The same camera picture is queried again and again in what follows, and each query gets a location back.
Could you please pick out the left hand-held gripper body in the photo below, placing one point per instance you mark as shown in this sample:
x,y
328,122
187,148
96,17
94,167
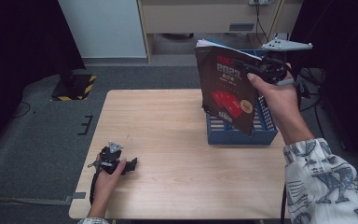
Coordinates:
x,y
110,163

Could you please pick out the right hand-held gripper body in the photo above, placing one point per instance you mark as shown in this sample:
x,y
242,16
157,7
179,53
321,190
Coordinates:
x,y
275,70

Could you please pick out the black magazine with red print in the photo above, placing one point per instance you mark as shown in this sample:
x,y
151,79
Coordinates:
x,y
227,90

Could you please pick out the blue plastic file rack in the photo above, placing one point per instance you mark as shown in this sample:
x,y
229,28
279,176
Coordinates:
x,y
245,138

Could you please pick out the person's left hand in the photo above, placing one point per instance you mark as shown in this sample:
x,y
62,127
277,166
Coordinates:
x,y
104,186

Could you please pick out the person's right hand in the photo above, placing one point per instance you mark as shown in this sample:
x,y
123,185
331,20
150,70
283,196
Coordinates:
x,y
282,99

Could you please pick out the grey tape piece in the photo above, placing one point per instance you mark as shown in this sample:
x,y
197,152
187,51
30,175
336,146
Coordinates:
x,y
79,195

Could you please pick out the white power strip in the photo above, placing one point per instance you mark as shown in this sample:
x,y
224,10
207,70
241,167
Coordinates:
x,y
261,2

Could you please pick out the black curtain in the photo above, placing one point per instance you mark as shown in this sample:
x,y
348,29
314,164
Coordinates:
x,y
18,46
348,62

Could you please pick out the beige wooden cabinet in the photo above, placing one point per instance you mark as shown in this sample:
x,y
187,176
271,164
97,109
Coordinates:
x,y
199,17

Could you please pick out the stand base with hazard stripes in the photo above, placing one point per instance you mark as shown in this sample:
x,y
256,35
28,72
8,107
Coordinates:
x,y
74,88

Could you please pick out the white panel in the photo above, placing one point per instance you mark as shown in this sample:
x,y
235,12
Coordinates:
x,y
102,28

